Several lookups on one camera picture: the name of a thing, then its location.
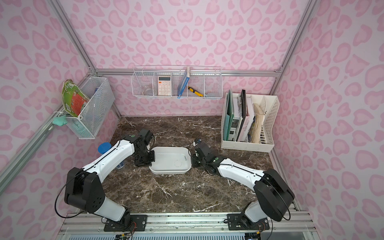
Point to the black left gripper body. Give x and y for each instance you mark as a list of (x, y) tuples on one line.
[(144, 157)]

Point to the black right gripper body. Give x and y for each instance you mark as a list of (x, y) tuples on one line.
[(196, 159)]

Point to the white plastic storage box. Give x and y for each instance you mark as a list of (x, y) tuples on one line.
[(171, 161)]

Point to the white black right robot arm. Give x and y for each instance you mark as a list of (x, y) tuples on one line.
[(273, 194)]

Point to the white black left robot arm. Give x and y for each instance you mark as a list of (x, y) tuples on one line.
[(84, 186)]

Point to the blue lidded jar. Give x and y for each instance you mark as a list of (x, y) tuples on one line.
[(103, 148)]

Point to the green folder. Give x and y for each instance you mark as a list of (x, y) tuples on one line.
[(228, 116)]

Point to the white desktop file organizer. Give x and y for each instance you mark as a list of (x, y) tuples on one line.
[(270, 105)]

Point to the pink white book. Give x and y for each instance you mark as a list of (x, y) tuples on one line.
[(248, 120)]

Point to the white mesh side basket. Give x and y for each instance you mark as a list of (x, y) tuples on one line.
[(88, 123)]

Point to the beige woven fan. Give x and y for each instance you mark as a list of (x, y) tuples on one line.
[(258, 124)]

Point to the yellow utility knife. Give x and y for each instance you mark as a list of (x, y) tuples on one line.
[(195, 92)]

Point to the clear round glass dish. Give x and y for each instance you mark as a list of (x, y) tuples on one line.
[(148, 91)]

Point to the black notebook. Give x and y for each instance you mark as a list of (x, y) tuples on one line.
[(242, 105)]

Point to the blue book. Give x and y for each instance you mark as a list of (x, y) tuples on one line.
[(184, 82)]

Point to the white orange calculator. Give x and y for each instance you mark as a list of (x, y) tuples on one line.
[(164, 86)]

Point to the green red snack bag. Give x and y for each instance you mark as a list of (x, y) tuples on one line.
[(74, 100)]

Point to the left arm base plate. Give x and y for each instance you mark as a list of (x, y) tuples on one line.
[(129, 223)]

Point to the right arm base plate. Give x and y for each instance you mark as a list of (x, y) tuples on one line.
[(237, 222)]

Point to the white wire wall basket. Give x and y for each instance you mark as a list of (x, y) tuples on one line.
[(208, 81)]

